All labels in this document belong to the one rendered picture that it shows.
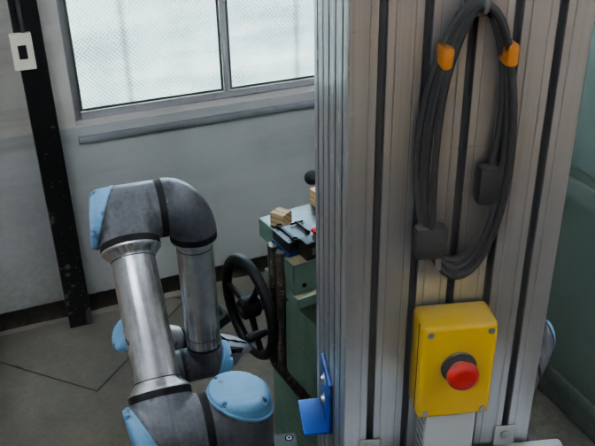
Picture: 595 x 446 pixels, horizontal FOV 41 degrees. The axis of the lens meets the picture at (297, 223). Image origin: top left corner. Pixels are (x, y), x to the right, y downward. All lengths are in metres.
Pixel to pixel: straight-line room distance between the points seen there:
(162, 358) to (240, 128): 2.01
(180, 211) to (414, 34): 0.84
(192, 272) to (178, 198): 0.18
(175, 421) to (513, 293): 0.70
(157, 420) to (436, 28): 0.89
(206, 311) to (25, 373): 1.74
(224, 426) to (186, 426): 0.07
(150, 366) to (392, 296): 0.65
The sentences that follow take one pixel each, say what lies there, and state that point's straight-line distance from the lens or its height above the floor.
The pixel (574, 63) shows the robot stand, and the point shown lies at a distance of 0.87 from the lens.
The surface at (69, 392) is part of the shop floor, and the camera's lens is 3.20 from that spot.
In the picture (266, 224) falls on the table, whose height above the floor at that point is 0.90.
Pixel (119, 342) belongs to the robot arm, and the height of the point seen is 0.94.
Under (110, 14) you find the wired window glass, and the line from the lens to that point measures 3.18.
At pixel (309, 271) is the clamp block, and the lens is 2.00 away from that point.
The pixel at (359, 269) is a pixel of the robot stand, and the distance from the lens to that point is 0.90.
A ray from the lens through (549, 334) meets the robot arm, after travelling 1.70.
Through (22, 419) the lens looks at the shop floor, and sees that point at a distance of 3.14.
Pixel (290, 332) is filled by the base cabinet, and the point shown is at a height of 0.60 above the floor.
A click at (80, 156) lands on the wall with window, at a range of 3.25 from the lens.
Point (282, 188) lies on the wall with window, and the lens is 3.55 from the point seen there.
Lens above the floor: 2.00
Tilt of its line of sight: 29 degrees down
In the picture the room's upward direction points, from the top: 1 degrees counter-clockwise
